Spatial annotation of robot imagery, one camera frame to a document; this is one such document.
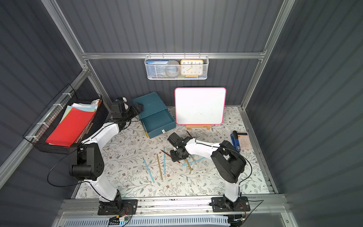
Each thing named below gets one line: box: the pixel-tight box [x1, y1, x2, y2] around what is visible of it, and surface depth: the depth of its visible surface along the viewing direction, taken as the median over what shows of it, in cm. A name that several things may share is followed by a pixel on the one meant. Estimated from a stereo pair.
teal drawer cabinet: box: [132, 91, 176, 127], surface depth 93 cm
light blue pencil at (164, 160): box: [163, 147, 166, 175], surface depth 93 cm
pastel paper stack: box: [60, 103, 98, 124], surface depth 79 cm
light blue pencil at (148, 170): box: [142, 157, 156, 184], surface depth 88 cm
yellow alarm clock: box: [180, 59, 204, 78], surface depth 90 cm
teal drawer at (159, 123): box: [140, 108, 177, 139], surface depth 89 cm
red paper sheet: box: [45, 107, 96, 148], surface depth 76 cm
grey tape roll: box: [164, 60, 181, 78], surface depth 89 cm
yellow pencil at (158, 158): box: [156, 153, 164, 183], surface depth 91 cm
